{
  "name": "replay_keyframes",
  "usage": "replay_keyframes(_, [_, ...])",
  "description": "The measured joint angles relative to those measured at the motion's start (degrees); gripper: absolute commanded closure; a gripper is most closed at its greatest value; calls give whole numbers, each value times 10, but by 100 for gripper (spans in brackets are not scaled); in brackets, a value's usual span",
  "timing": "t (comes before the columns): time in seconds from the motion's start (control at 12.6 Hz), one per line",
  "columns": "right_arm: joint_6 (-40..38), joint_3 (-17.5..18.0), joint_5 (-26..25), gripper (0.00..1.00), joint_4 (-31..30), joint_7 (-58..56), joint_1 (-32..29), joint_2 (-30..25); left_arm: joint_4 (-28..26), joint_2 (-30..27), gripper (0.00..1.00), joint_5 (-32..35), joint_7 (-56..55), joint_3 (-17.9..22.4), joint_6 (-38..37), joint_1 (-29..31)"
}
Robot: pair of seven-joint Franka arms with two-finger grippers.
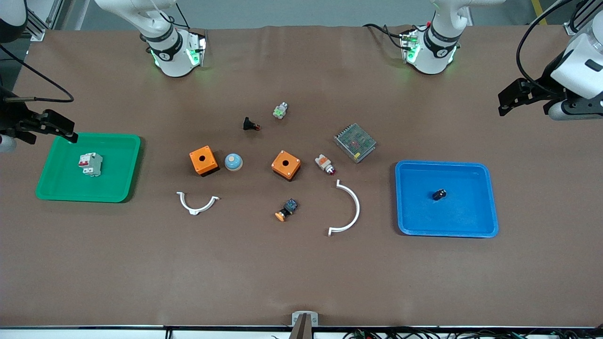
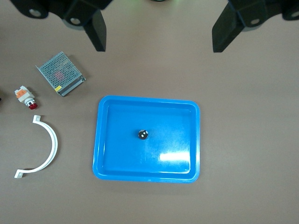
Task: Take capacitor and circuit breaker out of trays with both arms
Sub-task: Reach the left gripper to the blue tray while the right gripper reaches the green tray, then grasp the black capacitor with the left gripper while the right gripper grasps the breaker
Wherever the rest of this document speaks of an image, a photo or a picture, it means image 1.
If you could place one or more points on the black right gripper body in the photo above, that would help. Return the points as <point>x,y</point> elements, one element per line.
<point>10,117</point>

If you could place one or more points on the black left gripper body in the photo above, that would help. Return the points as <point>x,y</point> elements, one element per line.
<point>548,80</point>

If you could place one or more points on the white red circuit breaker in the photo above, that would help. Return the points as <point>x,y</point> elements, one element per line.
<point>90,165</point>

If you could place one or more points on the small black knob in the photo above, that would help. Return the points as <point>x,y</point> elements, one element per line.
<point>439,195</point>

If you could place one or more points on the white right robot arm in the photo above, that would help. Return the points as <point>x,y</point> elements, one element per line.
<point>172,56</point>

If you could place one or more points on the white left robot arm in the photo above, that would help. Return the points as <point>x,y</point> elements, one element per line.
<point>435,56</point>

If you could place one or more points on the green plastic tray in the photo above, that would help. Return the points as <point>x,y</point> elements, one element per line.
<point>113,179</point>

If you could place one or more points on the blue plastic tray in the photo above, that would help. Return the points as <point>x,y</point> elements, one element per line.
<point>466,216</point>

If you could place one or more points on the orange button box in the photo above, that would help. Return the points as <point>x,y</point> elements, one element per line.
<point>210,157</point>
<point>292,163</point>

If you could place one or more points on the metal mesh power supply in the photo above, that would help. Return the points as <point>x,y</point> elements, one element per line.
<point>355,142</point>

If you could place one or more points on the blue dome button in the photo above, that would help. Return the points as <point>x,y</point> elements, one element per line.
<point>233,162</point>

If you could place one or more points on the red white indicator lamp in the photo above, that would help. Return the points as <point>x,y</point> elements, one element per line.
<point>323,162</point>

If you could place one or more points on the green white push button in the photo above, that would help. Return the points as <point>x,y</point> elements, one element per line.
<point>280,111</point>

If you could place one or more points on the orange blue push button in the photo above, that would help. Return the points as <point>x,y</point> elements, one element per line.
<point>288,208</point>

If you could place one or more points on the brown table mat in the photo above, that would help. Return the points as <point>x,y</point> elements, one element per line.
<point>301,273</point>

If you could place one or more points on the aluminium frame profile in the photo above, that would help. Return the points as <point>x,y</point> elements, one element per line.
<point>572,28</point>
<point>40,21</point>

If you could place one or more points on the small white curved bracket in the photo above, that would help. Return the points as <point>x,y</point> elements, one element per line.
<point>193,210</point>

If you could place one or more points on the small black switch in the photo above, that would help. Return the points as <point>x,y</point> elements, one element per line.
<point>248,124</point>

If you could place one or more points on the large white curved bracket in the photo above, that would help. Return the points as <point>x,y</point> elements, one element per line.
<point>356,207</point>

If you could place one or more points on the white table edge rail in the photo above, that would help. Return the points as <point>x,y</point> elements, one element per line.
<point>94,333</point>

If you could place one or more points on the grey metal mount bracket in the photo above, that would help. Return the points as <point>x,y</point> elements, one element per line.
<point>296,320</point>

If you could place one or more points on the dark camera stand pole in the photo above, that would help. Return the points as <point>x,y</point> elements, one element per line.
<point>301,332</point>

